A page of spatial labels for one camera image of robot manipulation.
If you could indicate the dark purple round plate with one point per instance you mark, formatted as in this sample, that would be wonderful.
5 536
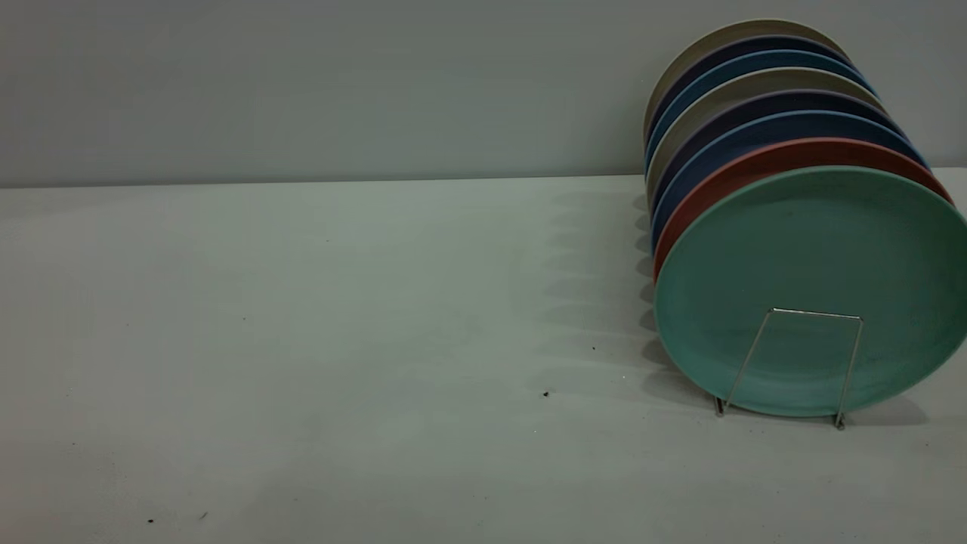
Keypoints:
755 110
718 54

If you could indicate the beige round plate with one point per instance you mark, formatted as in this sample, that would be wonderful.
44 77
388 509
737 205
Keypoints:
710 39
733 89

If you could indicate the green round plate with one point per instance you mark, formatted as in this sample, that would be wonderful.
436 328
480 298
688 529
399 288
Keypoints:
816 295

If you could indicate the teal blue round plate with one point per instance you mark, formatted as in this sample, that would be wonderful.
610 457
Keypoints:
733 69

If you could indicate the pink round plate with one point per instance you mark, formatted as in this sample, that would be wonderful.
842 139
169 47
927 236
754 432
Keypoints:
755 162

